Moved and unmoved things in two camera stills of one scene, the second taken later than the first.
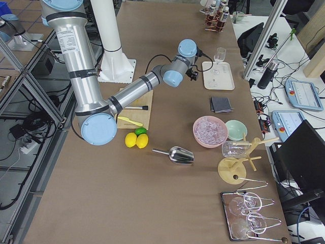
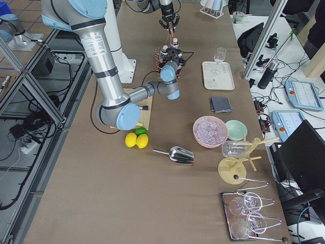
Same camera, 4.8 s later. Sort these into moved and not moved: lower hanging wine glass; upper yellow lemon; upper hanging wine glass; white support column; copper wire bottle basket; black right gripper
Moved: black right gripper; copper wire bottle basket
Not moved: upper hanging wine glass; lower hanging wine glass; white support column; upper yellow lemon
